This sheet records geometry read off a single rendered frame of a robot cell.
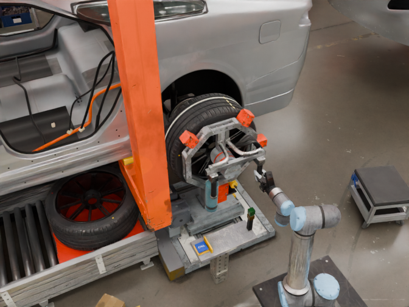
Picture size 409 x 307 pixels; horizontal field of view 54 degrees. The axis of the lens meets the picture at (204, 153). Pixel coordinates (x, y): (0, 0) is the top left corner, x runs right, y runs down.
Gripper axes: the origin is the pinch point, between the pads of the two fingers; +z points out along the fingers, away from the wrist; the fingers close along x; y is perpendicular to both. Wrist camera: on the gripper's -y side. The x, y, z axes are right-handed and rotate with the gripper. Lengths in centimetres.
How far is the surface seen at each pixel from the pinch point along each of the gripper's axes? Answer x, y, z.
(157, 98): -63, -73, 6
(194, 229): -38, 67, 21
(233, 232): -24.3, 37.9, -14.0
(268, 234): 15, 76, -4
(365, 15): 214, -10, 136
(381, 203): 96, 50, -33
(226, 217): -10, 68, 21
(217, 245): -39, 38, -18
